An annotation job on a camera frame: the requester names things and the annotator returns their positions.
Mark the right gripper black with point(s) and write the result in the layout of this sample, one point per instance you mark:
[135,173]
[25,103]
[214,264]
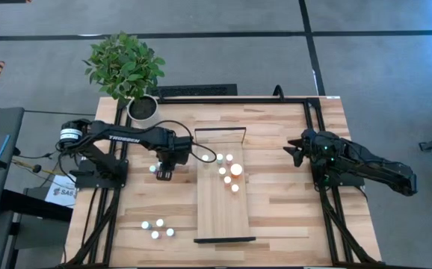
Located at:
[313,147]

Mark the black floor vent mat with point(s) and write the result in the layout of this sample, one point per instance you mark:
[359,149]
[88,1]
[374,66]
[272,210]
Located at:
[193,90]

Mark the white printed paper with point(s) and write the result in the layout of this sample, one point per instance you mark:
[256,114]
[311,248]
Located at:
[63,192]

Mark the small green medicine bottle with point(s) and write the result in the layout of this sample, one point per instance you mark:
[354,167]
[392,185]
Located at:
[219,157]

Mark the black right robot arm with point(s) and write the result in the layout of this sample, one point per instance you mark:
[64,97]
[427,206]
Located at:
[369,164]

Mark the large orange medicine bottle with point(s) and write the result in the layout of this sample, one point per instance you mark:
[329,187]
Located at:
[236,170]

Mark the wooden shelf with black frame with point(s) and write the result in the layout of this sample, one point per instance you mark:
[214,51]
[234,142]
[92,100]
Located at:
[221,209]

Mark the green plant in white pot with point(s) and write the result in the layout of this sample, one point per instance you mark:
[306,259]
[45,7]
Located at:
[126,67]

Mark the black board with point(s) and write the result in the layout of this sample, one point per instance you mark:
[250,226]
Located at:
[33,205]

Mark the tall yellow medicine bottle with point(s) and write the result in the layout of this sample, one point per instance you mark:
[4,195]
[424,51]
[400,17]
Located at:
[234,188]

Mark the small pink medicine bottle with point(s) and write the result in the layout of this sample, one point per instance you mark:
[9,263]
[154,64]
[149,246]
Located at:
[229,157]

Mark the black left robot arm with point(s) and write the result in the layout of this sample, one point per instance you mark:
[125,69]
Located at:
[126,135]

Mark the black arched bracket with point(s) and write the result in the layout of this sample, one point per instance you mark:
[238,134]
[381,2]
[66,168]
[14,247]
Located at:
[279,89]

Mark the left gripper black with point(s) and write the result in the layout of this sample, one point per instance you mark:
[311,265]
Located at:
[180,153]

